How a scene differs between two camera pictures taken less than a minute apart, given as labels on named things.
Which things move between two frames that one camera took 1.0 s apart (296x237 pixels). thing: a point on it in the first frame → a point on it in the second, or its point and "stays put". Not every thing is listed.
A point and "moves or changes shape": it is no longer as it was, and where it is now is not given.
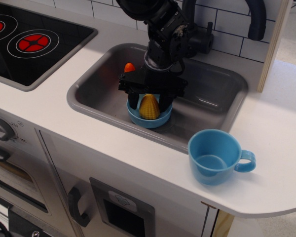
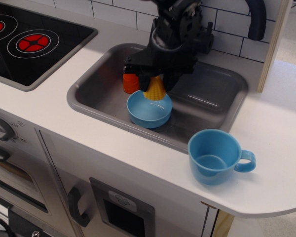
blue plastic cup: x=215 y=154 stays put
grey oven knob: x=1 y=130 stays put
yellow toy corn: x=149 y=108 moves or changes shape
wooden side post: x=278 y=32 stays put
